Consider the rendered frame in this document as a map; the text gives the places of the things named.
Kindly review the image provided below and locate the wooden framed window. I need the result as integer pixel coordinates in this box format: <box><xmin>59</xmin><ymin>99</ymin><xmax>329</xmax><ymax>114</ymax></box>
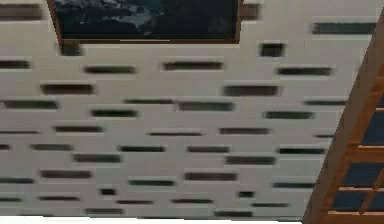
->
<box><xmin>302</xmin><ymin>8</ymin><xmax>384</xmax><ymax>224</ymax></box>

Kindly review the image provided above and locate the dark framed wall picture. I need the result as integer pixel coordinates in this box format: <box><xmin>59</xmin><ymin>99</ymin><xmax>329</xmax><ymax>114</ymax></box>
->
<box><xmin>45</xmin><ymin>0</ymin><xmax>245</xmax><ymax>45</ymax></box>

